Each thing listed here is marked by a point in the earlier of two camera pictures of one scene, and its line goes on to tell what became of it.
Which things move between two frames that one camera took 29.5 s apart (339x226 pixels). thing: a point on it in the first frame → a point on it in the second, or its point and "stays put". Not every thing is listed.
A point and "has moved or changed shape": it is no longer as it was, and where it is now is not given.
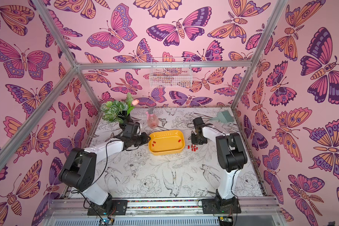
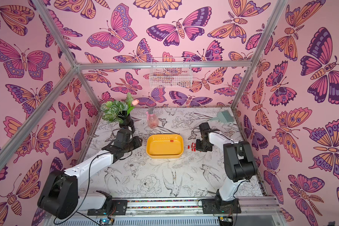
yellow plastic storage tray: x=165 y=142 has moved or changed shape
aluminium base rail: x=61 y=207 stays put
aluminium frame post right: x=275 y=16 stays put
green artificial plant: x=114 y=110 stays put
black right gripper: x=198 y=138 → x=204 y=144
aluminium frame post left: x=57 y=36 stays put
